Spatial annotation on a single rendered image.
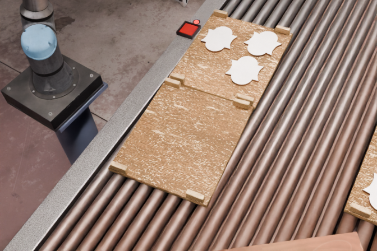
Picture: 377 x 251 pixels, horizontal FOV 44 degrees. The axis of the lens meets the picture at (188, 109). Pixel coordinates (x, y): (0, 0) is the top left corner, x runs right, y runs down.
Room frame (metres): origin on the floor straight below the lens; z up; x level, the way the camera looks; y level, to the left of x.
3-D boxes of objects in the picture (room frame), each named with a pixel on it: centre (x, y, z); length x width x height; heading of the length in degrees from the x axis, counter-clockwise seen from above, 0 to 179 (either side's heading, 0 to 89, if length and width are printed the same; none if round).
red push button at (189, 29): (1.47, -0.04, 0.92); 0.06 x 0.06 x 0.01; 55
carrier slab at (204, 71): (1.28, -0.19, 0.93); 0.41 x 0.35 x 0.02; 148
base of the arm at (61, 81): (1.26, 0.49, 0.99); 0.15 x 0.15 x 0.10
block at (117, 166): (0.82, 0.24, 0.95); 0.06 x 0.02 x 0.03; 60
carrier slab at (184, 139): (0.92, 0.03, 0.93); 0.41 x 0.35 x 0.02; 150
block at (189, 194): (0.69, 0.01, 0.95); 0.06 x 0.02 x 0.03; 60
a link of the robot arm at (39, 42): (1.26, 0.49, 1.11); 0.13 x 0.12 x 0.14; 11
